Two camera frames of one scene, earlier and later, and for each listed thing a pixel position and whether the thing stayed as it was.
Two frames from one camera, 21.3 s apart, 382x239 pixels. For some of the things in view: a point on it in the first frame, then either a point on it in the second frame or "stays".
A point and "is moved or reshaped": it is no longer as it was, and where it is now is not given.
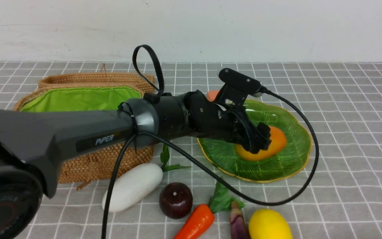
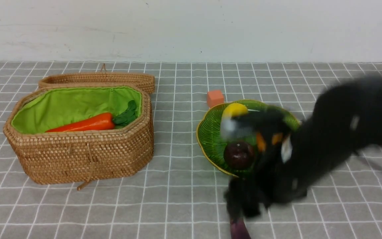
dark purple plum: x=176 y=199 to x=238 y=155
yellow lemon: x=267 y=223 is moved or reshaped
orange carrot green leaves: x=199 y=225 is moved or reshaped
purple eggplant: x=238 y=229 stays
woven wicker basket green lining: x=74 y=90 stays
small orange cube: x=211 y=95 stays
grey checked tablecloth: x=351 y=187 stays
